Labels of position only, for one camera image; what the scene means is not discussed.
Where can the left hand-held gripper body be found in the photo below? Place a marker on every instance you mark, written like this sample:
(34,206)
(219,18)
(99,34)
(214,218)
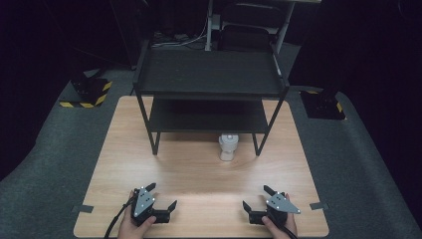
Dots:
(143,202)

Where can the white metal desk frame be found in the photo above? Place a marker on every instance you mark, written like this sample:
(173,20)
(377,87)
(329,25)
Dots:
(209,30)

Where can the grey tape strip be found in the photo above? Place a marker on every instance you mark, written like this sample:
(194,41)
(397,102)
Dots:
(319,205)
(83,208)

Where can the person's left hand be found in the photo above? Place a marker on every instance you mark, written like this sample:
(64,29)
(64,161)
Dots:
(129,229)

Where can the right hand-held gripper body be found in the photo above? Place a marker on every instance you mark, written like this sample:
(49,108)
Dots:
(280,204)

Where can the black folding chair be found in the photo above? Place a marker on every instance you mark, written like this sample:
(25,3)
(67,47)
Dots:
(247,30)

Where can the person's right hand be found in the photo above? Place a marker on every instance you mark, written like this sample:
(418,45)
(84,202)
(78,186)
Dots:
(282,231)

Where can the black two-tier shelf rack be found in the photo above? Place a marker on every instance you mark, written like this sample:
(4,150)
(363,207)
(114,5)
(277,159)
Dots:
(209,73)

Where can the black stand base striped tape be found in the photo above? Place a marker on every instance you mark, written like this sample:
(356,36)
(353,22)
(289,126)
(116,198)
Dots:
(323,106)
(91,93)

